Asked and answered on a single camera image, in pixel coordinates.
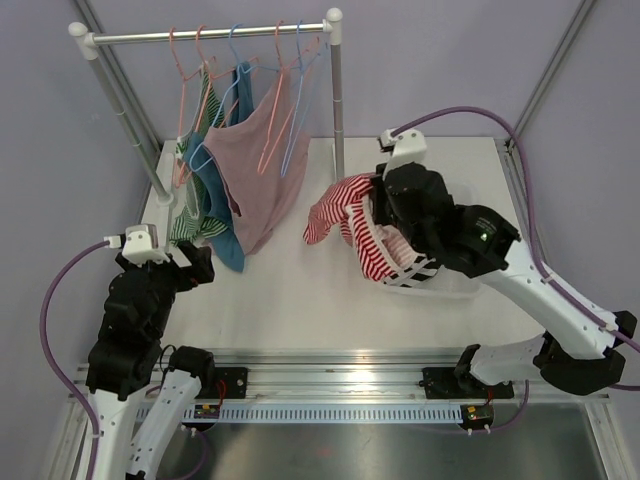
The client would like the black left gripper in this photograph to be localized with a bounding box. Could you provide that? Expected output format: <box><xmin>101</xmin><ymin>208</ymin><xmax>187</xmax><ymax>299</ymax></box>
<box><xmin>118</xmin><ymin>239</ymin><xmax>213</xmax><ymax>338</ymax></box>

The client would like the red white striped tank top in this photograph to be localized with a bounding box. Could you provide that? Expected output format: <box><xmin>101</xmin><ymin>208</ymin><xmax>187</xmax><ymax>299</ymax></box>
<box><xmin>303</xmin><ymin>174</ymin><xmax>391</xmax><ymax>282</ymax></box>

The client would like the black white striped tank top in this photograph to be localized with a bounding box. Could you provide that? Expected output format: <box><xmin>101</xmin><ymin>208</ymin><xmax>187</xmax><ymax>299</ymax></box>
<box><xmin>382</xmin><ymin>257</ymin><xmax>441</xmax><ymax>288</ymax></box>

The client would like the pink hanger with red top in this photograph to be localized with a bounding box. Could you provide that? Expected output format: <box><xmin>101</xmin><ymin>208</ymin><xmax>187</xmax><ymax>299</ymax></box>
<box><xmin>256</xmin><ymin>22</ymin><xmax>316</xmax><ymax>175</ymax></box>

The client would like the pink tank top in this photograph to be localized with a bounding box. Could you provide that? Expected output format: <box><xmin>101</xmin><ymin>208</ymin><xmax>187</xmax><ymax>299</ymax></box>
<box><xmin>202</xmin><ymin>73</ymin><xmax>310</xmax><ymax>255</ymax></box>

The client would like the blue hanger end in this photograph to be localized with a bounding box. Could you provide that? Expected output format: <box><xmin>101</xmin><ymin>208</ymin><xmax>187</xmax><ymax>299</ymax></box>
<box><xmin>280</xmin><ymin>21</ymin><xmax>326</xmax><ymax>178</ymax></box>

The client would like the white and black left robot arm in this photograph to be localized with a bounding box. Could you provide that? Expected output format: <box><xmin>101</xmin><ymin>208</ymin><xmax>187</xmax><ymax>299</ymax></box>
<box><xmin>86</xmin><ymin>241</ymin><xmax>216</xmax><ymax>479</ymax></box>

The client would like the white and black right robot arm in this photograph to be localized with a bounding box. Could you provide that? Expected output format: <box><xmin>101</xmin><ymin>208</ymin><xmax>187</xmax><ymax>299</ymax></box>
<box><xmin>370</xmin><ymin>163</ymin><xmax>637</xmax><ymax>396</ymax></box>

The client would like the green white striped tank top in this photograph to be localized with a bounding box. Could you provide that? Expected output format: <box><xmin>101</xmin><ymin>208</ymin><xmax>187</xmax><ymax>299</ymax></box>
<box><xmin>169</xmin><ymin>67</ymin><xmax>230</xmax><ymax>245</ymax></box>

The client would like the blue tank top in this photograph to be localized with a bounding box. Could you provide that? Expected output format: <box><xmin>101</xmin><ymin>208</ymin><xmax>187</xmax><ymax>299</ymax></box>
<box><xmin>171</xmin><ymin>62</ymin><xmax>245</xmax><ymax>273</ymax></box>

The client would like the white plastic mesh basket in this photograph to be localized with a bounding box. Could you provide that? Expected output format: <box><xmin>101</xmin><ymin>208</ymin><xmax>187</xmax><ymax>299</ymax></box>
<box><xmin>372</xmin><ymin>174</ymin><xmax>486</xmax><ymax>301</ymax></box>

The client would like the silver and white clothes rack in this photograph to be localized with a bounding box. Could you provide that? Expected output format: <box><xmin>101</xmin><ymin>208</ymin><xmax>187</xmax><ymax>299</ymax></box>
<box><xmin>91</xmin><ymin>8</ymin><xmax>345</xmax><ymax>246</ymax></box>

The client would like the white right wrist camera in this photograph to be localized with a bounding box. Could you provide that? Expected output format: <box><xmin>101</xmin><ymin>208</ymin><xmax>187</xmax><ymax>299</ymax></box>
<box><xmin>378</xmin><ymin>129</ymin><xmax>427</xmax><ymax>177</ymax></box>

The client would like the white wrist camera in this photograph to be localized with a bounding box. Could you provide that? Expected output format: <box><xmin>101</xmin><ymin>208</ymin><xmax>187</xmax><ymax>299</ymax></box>
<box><xmin>378</xmin><ymin>129</ymin><xmax>427</xmax><ymax>177</ymax></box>
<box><xmin>103</xmin><ymin>224</ymin><xmax>170</xmax><ymax>266</ymax></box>

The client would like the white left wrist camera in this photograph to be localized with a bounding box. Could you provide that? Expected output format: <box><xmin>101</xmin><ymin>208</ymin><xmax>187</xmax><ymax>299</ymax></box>
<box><xmin>103</xmin><ymin>224</ymin><xmax>170</xmax><ymax>266</ymax></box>

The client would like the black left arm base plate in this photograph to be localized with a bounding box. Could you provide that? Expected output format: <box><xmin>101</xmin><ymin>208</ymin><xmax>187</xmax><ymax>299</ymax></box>
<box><xmin>197</xmin><ymin>367</ymin><xmax>249</xmax><ymax>400</ymax></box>

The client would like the aluminium mounting rail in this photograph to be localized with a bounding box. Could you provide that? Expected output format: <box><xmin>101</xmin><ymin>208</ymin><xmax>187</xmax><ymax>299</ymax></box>
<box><xmin>67</xmin><ymin>347</ymin><xmax>611</xmax><ymax>404</ymax></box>

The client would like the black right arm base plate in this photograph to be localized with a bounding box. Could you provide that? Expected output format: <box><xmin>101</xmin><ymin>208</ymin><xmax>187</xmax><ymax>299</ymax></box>
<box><xmin>419</xmin><ymin>367</ymin><xmax>515</xmax><ymax>400</ymax></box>

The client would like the white slotted cable duct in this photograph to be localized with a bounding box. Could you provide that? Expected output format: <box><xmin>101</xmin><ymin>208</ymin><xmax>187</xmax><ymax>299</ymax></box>
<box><xmin>134</xmin><ymin>403</ymin><xmax>466</xmax><ymax>424</ymax></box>

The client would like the aluminium frame post right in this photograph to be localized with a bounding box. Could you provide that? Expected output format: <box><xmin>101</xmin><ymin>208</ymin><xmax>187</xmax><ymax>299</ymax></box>
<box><xmin>514</xmin><ymin>0</ymin><xmax>599</xmax><ymax>139</ymax></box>

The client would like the aluminium frame post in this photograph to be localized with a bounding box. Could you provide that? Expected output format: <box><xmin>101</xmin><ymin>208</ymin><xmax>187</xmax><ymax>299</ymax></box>
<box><xmin>514</xmin><ymin>0</ymin><xmax>599</xmax><ymax>139</ymax></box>
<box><xmin>68</xmin><ymin>1</ymin><xmax>170</xmax><ymax>201</ymax></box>

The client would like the aluminium frame post left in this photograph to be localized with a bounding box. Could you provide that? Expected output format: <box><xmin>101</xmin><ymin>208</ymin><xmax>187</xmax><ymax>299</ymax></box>
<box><xmin>68</xmin><ymin>1</ymin><xmax>170</xmax><ymax>201</ymax></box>

